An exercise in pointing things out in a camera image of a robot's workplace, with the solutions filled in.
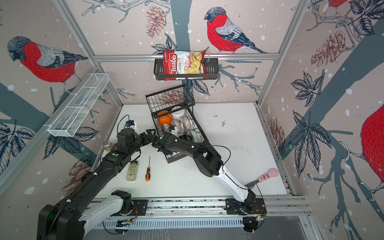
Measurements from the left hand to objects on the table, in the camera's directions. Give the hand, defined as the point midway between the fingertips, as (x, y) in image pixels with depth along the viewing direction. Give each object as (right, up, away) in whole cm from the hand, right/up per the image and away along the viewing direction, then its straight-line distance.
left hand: (150, 133), depth 80 cm
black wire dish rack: (+6, +13, +25) cm, 29 cm away
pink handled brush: (+70, -23, +3) cm, 73 cm away
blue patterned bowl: (+5, +1, +12) cm, 13 cm away
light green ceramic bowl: (+25, -3, +10) cm, 27 cm away
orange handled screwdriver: (-3, -24, +5) cm, 24 cm away
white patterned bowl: (+19, +5, +15) cm, 24 cm away
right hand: (+18, -9, +11) cm, 23 cm away
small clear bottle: (-11, -22, +2) cm, 25 cm away
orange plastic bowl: (+6, +7, +19) cm, 21 cm away
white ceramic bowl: (+12, +10, +23) cm, 28 cm away
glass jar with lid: (-27, -8, +5) cm, 28 cm away
